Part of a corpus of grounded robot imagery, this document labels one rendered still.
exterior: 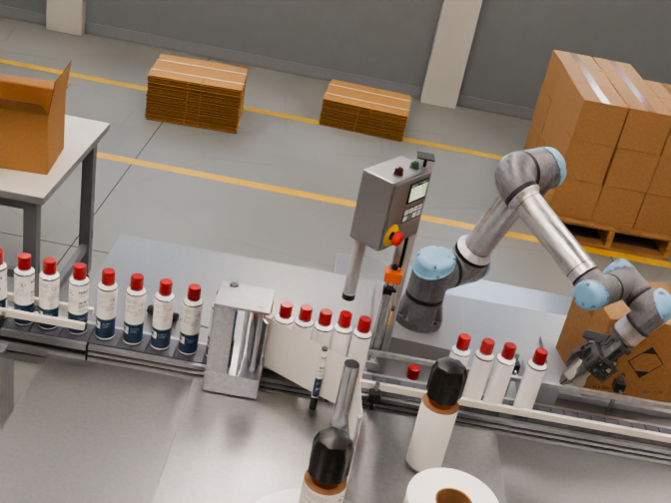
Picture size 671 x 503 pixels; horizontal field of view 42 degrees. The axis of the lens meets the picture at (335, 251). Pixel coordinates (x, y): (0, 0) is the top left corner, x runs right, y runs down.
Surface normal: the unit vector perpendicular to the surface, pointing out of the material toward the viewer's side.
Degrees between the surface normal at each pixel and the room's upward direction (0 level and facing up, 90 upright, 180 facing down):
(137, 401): 0
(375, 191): 90
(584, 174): 90
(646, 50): 90
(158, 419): 0
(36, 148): 90
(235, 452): 0
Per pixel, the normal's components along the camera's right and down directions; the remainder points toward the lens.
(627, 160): -0.03, 0.47
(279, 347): -0.52, 0.33
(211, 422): 0.18, -0.86
